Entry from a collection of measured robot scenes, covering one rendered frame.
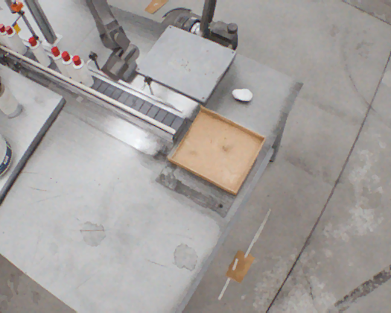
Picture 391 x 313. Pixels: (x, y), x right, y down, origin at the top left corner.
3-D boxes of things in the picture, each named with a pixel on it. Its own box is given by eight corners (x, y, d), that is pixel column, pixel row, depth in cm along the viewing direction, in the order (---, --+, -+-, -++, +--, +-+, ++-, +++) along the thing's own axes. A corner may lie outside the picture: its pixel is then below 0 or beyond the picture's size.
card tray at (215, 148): (168, 161, 172) (167, 157, 169) (201, 109, 180) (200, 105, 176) (235, 195, 165) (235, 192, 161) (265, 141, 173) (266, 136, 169)
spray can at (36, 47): (39, 65, 190) (24, 42, 171) (45, 57, 192) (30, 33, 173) (46, 69, 189) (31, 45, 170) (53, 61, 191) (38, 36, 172)
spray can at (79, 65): (81, 86, 184) (67, 60, 165) (88, 77, 185) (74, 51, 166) (89, 89, 182) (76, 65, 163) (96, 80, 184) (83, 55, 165)
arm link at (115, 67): (121, 30, 128) (109, 33, 134) (98, 56, 124) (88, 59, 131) (144, 54, 134) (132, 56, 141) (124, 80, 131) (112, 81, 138)
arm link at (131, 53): (144, 51, 135) (131, 39, 133) (132, 65, 133) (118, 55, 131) (136, 55, 141) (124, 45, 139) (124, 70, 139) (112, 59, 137)
